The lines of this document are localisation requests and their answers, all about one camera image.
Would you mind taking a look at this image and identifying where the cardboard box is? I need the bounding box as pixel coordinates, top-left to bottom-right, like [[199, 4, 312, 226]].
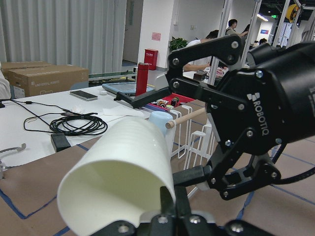
[[8, 65, 89, 98]]

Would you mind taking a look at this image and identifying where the red parts tray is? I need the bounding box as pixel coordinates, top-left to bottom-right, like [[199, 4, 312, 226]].
[[149, 93, 194, 110]]

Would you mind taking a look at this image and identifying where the green potted plant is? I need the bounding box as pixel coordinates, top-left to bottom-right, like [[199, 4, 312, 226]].
[[169, 37, 188, 52]]

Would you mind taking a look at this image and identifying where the white wire cup rack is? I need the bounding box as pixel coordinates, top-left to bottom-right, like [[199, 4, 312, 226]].
[[165, 105, 216, 171]]

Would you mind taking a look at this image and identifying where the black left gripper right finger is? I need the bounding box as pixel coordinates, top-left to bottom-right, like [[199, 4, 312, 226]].
[[175, 186, 315, 236]]

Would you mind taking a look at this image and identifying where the red fire extinguisher box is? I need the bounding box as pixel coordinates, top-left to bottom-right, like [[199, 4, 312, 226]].
[[144, 49, 158, 70]]

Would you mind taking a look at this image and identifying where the coiled black cable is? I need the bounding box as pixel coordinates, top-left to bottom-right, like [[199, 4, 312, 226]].
[[9, 98, 109, 136]]

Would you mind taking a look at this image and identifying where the blue teach pendant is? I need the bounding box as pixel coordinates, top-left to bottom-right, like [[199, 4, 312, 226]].
[[102, 82, 158, 95]]

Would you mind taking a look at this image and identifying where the black power adapter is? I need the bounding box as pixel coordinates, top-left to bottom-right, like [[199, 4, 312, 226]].
[[51, 133, 71, 152]]

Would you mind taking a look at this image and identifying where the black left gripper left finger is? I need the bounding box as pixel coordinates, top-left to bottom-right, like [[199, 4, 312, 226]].
[[93, 186, 176, 236]]

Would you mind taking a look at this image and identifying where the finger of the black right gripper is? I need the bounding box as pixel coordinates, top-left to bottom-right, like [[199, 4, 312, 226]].
[[173, 166, 212, 188], [114, 35, 242, 108]]

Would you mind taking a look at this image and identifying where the person in white shirt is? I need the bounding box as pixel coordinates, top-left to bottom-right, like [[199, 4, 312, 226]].
[[0, 71, 11, 99]]

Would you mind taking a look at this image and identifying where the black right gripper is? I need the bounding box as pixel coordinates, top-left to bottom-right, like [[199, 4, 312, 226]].
[[207, 42, 315, 200]]

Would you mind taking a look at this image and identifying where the light blue cup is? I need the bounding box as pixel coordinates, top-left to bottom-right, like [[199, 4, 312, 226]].
[[148, 111, 175, 138]]

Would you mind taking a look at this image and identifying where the smartphone on table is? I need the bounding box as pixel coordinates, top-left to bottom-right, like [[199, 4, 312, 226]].
[[69, 90, 98, 101]]

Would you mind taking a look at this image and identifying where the red thermos bottle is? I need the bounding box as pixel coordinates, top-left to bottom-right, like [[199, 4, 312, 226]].
[[135, 63, 149, 96]]

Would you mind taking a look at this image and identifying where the metal reacher grabber tool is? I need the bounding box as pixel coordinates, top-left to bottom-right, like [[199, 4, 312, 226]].
[[0, 143, 27, 180]]

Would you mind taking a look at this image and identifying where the cream white cup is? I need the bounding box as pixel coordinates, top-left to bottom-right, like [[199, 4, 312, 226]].
[[57, 117, 176, 236]]

